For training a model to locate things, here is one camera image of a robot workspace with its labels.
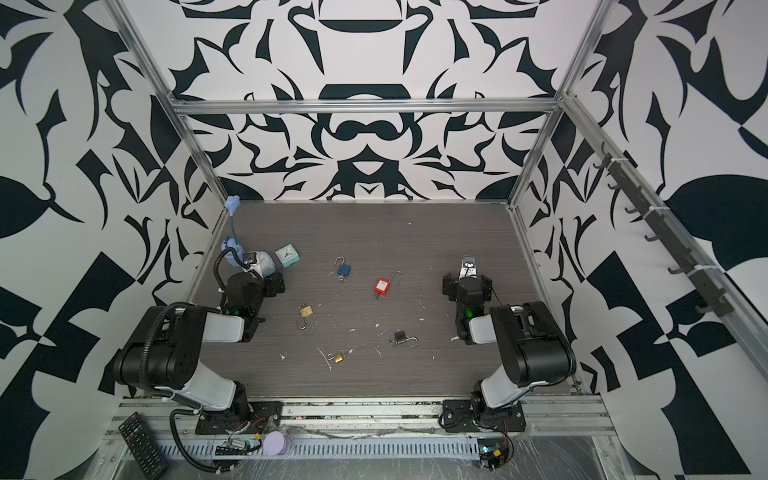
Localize red padlock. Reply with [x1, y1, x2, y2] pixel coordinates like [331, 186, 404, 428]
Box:
[374, 270, 402, 300]

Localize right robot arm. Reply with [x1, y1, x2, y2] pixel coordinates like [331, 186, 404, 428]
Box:
[438, 274, 576, 433]

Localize purple round lid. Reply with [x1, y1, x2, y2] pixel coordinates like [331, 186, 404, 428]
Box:
[262, 431, 294, 456]

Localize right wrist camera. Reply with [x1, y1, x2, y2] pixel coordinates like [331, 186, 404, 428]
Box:
[458, 256, 478, 279]

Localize black padlock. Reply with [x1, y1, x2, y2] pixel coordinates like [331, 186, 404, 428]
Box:
[390, 330, 419, 348]

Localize light blue alarm clock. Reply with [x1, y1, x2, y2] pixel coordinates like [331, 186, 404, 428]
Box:
[246, 251, 277, 278]

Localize blue padlock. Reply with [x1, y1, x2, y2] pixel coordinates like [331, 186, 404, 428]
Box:
[334, 256, 351, 282]

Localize green circuit board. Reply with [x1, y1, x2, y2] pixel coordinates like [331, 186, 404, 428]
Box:
[479, 438, 515, 471]

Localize brass padlock with key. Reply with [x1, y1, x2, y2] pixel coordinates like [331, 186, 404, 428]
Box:
[296, 304, 313, 330]

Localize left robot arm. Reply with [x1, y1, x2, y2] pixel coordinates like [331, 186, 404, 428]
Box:
[112, 247, 285, 434]

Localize black hook rack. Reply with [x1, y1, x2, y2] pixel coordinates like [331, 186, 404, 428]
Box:
[596, 152, 735, 318]

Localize mint green alarm clock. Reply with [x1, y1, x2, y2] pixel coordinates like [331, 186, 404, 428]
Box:
[275, 244, 300, 268]

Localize white cable duct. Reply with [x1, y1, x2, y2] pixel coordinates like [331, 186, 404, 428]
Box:
[184, 437, 481, 462]

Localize black remote control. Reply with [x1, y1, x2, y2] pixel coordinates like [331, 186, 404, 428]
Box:
[118, 412, 169, 480]

